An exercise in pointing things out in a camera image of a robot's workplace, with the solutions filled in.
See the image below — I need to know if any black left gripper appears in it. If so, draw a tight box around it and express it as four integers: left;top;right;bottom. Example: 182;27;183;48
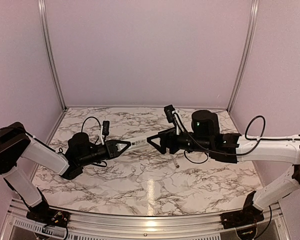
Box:
78;138;131;167

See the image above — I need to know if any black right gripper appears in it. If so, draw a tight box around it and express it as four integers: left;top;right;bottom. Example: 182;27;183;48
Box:
147;126;213;155

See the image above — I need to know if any white remote control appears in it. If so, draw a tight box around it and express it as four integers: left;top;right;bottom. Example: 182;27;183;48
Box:
122;135;150;152

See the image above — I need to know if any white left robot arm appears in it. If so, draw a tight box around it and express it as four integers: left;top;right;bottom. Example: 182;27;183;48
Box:
0;122;132;223

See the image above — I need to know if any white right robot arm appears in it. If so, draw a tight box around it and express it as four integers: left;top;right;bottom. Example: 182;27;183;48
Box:
147;105;300;224

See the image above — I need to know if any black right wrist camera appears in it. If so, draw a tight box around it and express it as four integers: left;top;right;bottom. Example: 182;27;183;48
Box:
163;104;175;123

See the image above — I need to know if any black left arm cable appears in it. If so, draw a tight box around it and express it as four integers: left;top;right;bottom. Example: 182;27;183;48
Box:
80;116;109;168

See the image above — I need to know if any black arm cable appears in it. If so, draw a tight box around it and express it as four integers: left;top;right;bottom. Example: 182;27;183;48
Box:
80;116;109;168
171;109;300;164

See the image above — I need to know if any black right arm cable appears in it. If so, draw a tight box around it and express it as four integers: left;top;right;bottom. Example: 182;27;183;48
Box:
171;109;300;164

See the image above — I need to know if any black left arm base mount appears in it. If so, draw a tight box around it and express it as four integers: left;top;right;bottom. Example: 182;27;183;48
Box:
26;196;70;228

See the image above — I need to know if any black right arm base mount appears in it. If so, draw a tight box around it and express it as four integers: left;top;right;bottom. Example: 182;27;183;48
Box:
220;191;265;229

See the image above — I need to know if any aluminium front frame rail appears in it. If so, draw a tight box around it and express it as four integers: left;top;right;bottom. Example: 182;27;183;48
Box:
0;199;291;240

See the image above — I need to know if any aluminium frame corner post right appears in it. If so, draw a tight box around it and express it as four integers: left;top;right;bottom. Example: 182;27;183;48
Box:
226;0;260;114

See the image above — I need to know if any aluminium frame corner post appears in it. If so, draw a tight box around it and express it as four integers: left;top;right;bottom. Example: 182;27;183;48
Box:
226;0;260;114
38;0;68;112

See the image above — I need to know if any aluminium frame corner post left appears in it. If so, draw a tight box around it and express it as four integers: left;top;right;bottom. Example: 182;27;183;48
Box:
38;0;68;112

